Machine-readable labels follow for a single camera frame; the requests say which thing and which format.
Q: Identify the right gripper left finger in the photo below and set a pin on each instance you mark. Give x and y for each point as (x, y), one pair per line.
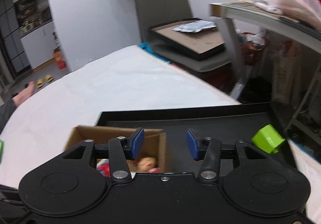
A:
(122, 150)

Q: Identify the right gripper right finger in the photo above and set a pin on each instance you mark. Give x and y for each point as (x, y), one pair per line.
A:
(207, 150)

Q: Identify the brown hair girl figurine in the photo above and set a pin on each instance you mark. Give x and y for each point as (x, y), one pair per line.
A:
(148, 165)

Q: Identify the blue figure with beer mug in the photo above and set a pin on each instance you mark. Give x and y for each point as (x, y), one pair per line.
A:
(103, 167)

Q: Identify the brown cardboard box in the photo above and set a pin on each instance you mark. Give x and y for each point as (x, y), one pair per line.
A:
(154, 142)

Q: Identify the black tray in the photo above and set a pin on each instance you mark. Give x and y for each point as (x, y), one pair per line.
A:
(225, 123)

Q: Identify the green plastic house toy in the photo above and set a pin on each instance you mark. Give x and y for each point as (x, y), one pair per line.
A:
(268, 139)

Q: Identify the yellow slipper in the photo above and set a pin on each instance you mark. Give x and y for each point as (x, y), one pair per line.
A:
(41, 82)

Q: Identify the orange box on floor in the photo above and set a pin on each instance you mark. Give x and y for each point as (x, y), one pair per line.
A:
(57, 55)

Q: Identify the person's leg dark pants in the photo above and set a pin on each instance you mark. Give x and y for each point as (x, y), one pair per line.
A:
(6, 110)

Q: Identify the printed paper packet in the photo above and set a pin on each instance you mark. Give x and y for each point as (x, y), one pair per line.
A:
(196, 26)

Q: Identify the white cabinet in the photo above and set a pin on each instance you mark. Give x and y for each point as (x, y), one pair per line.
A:
(40, 44)

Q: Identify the grey chair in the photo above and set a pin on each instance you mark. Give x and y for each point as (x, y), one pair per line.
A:
(154, 12)

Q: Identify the black picture frame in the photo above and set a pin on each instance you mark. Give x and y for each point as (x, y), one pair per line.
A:
(198, 46)

